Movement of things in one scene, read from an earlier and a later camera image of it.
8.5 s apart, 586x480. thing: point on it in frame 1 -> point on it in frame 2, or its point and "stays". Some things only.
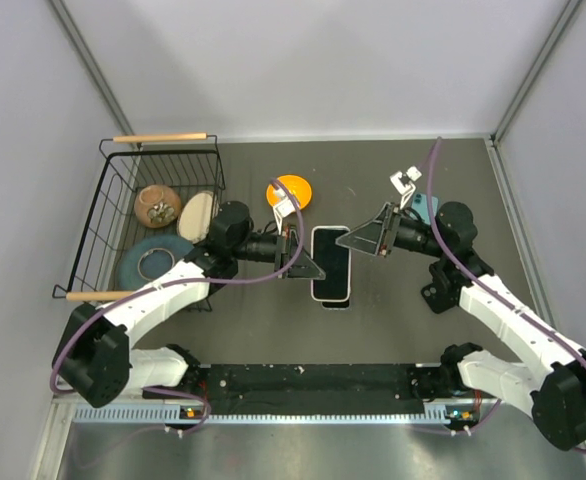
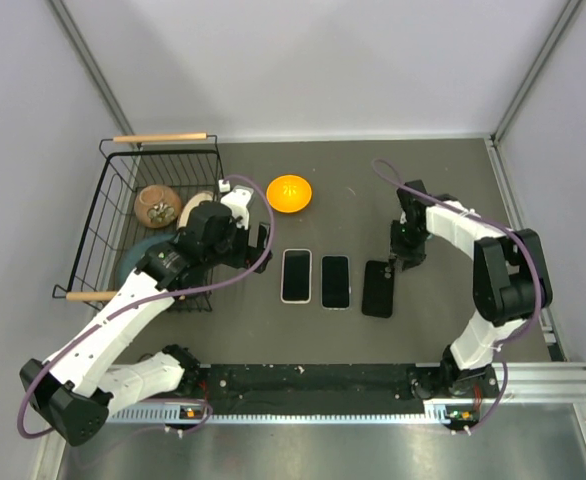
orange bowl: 298,187 stays
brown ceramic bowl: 157,206 stays
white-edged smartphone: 349,264 -> 310,287
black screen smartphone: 332,259 -> 296,275
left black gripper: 285,248 -> 248,255
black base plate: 364,382 stays
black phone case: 441,296 -> 378,289
